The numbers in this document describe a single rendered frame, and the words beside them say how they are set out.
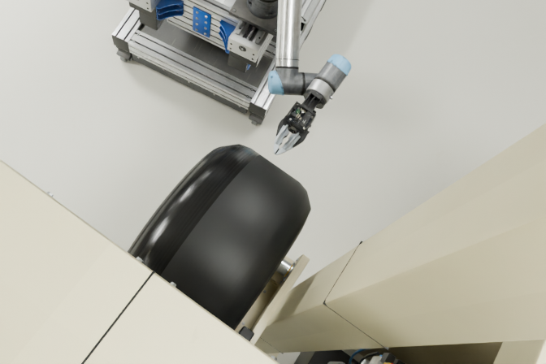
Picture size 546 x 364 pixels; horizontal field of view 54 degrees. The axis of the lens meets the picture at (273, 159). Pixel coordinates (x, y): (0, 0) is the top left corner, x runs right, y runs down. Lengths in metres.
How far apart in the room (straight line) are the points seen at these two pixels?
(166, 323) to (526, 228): 0.51
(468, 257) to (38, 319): 0.55
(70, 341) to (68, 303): 0.05
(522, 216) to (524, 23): 3.39
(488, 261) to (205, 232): 0.75
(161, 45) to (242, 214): 1.72
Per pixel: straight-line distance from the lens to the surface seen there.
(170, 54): 2.72
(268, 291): 1.78
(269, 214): 1.17
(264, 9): 2.23
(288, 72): 1.69
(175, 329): 0.77
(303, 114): 1.56
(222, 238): 1.13
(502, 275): 0.49
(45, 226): 0.81
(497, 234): 0.44
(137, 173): 2.71
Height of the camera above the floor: 2.55
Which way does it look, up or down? 68 degrees down
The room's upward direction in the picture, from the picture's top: 24 degrees clockwise
